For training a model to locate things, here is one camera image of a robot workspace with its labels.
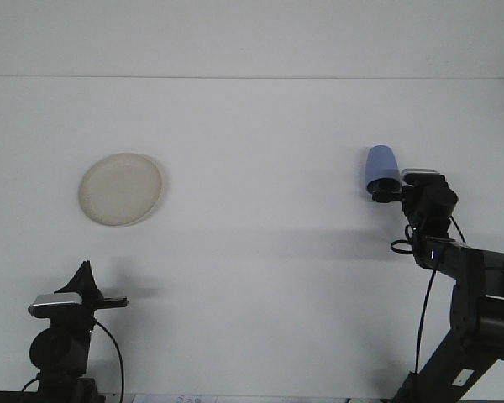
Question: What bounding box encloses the pale blue cup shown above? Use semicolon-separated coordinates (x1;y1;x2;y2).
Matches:
364;144;402;196

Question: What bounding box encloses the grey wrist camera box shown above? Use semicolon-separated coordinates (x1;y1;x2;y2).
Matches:
28;293;84;319
402;168;442;186

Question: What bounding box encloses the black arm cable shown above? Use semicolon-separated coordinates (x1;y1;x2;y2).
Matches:
92;318;125;400
389;216;467;377

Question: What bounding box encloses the pale round plate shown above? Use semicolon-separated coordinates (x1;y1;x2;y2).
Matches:
77;152;168;228

